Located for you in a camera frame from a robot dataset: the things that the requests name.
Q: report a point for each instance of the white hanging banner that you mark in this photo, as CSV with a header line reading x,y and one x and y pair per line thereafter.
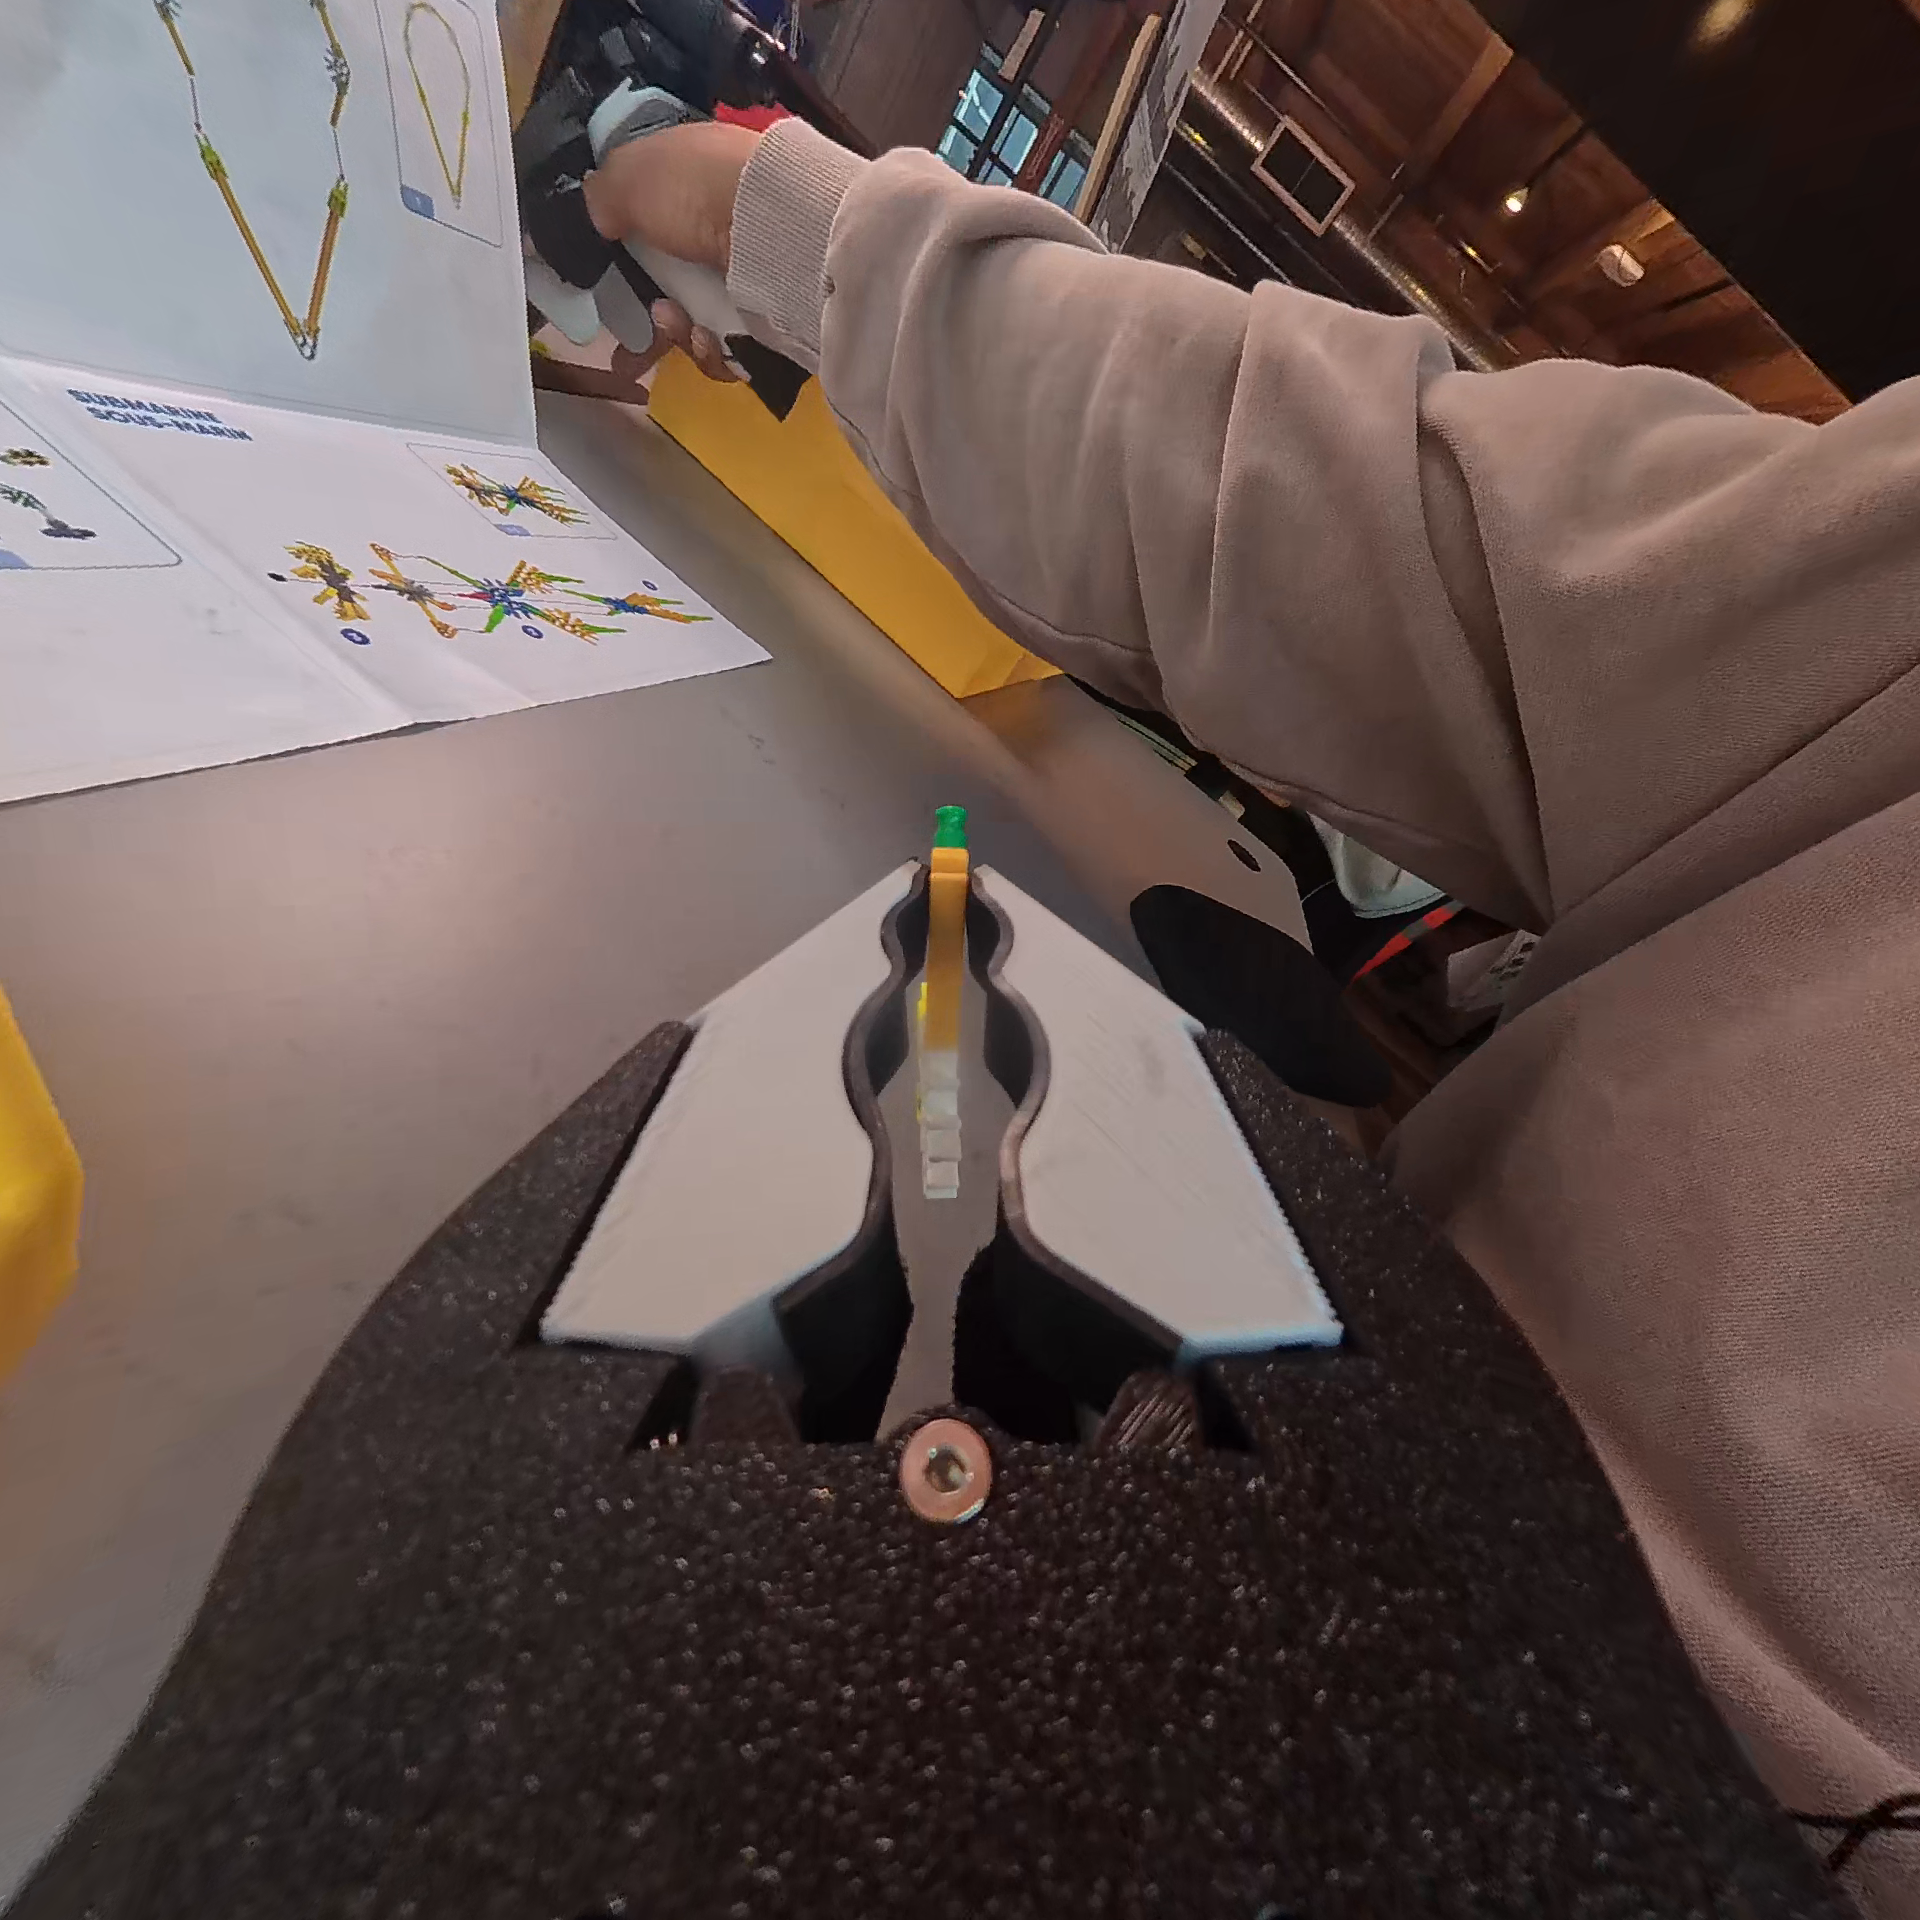
x,y
1164,107

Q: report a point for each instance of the black padded cushion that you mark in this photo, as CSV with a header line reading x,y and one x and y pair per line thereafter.
x,y
1245,990

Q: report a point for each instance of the toy construction model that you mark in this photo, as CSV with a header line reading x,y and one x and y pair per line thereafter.
x,y
950,932

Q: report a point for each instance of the person's right hand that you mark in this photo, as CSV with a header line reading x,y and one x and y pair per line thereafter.
x,y
673,193

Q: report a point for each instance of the dark paned window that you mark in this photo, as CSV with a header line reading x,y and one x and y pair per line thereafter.
x,y
996,130

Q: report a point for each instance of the person's right forearm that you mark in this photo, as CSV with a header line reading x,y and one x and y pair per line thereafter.
x,y
1200,483

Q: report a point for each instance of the silver ventilation duct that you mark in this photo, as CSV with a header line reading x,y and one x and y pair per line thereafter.
x,y
1350,226

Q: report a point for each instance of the round ceiling light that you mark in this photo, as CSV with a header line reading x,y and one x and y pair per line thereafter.
x,y
1726,15

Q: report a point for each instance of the toy instruction sheet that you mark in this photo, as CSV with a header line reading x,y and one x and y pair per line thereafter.
x,y
228,495

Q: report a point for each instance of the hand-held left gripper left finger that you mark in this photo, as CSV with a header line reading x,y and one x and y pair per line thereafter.
x,y
707,1200

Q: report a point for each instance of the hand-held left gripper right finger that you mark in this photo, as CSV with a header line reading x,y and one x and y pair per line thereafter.
x,y
1171,1200

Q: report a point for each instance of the yellow plastic bin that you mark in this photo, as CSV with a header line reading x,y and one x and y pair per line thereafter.
x,y
839,523
30,1200

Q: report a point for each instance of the grey desk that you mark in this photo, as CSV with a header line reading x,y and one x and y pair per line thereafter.
x,y
452,932

